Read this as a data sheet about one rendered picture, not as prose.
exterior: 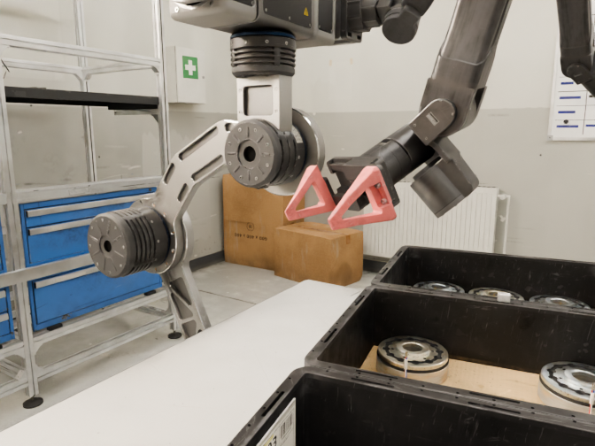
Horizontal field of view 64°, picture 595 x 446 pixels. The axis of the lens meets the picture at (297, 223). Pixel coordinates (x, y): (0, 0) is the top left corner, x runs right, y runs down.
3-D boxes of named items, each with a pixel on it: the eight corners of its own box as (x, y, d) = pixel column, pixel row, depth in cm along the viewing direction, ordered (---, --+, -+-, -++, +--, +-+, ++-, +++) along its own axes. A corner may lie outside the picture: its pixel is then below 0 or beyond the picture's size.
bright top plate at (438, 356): (370, 362, 68) (370, 358, 68) (386, 334, 77) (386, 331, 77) (444, 376, 65) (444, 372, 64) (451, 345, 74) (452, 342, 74)
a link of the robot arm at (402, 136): (400, 132, 69) (419, 110, 63) (432, 169, 68) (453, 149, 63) (367, 155, 66) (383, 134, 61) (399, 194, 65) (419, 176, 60)
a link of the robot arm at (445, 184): (460, 88, 63) (441, 92, 56) (520, 153, 61) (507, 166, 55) (397, 147, 70) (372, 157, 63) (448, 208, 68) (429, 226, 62)
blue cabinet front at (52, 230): (32, 331, 208) (18, 203, 198) (160, 286, 268) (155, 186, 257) (35, 333, 207) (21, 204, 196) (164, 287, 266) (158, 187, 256)
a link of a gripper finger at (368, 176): (317, 243, 59) (370, 203, 62) (353, 253, 53) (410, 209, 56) (295, 196, 56) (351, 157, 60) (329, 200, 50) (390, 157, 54)
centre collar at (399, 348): (392, 355, 70) (392, 350, 70) (398, 341, 74) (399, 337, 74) (427, 361, 68) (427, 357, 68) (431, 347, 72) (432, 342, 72)
